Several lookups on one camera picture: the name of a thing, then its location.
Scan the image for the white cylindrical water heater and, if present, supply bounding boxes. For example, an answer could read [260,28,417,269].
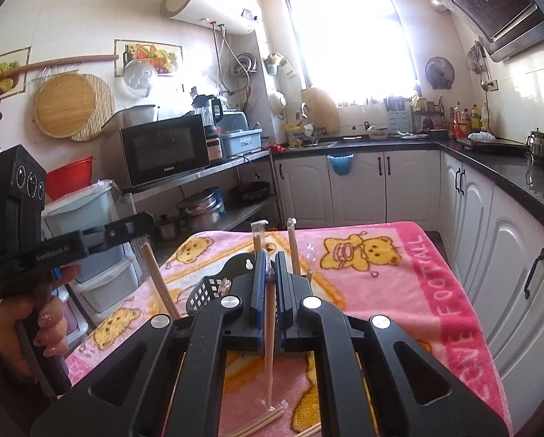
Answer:
[160,0,262,36]

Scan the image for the white base cabinets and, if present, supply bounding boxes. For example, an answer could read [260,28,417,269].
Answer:
[272,147,544,429]

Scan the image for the blue plastic drawer tower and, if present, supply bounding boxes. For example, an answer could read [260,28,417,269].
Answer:
[42,181,145,316]

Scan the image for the dark green mesh utensil basket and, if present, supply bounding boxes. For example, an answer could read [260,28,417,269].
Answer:
[185,255,257,318]

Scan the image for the black microwave oven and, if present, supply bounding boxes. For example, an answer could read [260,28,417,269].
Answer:
[120,114,211,189]

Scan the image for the stacked steel pots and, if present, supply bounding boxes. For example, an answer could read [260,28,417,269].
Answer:
[176,190,223,233]

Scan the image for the kitchen window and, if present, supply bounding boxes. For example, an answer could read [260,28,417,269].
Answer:
[282,0,421,106]

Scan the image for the fruit wall poster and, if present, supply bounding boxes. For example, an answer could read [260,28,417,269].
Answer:
[114,39,184,78]
[0,47,31,99]

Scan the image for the steel kettle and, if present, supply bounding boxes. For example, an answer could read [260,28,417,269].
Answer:
[526,127,544,163]

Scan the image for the black wok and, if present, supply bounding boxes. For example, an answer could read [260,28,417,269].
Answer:
[230,181,271,204]

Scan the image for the coiled hose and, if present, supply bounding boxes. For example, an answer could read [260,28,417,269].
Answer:
[232,53,257,78]

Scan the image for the steel kitchen shelf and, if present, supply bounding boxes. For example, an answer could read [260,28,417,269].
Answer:
[117,149,282,256]

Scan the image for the wall organiser with items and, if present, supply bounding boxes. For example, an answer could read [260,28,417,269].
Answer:
[263,52,296,78]

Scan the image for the black blender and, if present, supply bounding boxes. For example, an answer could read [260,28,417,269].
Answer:
[191,93,224,165]

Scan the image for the long wooden rolling pin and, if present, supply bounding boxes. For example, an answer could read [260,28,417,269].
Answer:
[8,54,120,81]

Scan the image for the blue knife organiser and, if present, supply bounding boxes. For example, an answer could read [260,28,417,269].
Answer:
[385,97,414,134]

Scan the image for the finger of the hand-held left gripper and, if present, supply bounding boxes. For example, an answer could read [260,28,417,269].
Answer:
[103,212,157,249]

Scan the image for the round ribbed bamboo mat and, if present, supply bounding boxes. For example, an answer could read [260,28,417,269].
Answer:
[69,73,117,142]

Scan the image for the blue dish box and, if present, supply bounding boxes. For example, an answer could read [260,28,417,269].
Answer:
[221,129,264,156]

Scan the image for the wooden cutting board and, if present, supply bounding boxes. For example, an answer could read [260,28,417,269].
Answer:
[300,87,341,133]

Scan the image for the pink printed bear blanket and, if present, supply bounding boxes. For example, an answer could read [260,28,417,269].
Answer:
[64,221,514,437]

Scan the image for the white round plastic lid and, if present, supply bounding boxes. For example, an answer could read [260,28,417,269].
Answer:
[123,59,159,99]

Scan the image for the small wall fan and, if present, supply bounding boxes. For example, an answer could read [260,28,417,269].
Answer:
[424,56,455,90]

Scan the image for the red plastic basin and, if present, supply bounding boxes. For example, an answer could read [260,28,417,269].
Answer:
[46,156,95,201]

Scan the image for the round bamboo tray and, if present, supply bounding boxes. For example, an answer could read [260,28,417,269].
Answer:
[34,73,96,138]

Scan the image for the black kitchen countertop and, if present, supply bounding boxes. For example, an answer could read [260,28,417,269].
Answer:
[272,133,544,229]

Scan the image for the blue hanging bag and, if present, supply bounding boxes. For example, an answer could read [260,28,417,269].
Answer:
[326,153,357,178]

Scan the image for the person's left hand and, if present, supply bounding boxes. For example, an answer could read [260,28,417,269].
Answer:
[0,264,82,378]

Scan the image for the black range hood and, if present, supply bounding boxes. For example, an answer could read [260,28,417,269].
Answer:
[430,0,544,63]

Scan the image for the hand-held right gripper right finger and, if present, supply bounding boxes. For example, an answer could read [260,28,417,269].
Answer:
[274,250,514,437]

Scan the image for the row of condiment bottles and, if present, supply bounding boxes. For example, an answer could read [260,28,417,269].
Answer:
[447,102,492,140]

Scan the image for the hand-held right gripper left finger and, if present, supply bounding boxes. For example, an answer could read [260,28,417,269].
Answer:
[30,249,269,437]

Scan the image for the hanging kitchen utensils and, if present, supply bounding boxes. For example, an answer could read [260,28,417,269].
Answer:
[465,40,489,92]

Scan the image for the white round dispenser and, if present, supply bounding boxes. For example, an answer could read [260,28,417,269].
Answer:
[267,90,287,119]

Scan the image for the white plastic bin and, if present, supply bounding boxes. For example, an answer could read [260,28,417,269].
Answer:
[105,105,159,131]

